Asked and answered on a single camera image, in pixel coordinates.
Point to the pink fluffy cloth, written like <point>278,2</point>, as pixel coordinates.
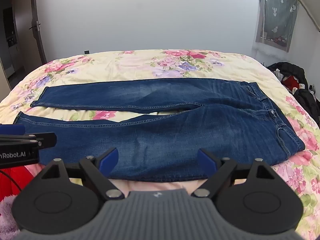
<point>6,217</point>

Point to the floral cream blanket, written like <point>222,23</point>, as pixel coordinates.
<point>140,65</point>

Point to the black jacket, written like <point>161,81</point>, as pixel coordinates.
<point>303,97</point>

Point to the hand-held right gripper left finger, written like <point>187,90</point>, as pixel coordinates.
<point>109,160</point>

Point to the grey patterned curtain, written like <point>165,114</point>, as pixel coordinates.
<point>277,17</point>

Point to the brown wooden door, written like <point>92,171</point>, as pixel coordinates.
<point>25,17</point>

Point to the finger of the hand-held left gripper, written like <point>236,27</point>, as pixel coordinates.
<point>43,140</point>
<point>12,130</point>

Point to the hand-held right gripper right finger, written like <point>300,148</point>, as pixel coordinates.
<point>206,160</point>

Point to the red garment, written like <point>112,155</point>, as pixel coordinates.
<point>290,81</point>

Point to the red cloth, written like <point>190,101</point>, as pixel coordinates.
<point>10,182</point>

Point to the blue denim pants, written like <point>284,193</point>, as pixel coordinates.
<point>175,120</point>

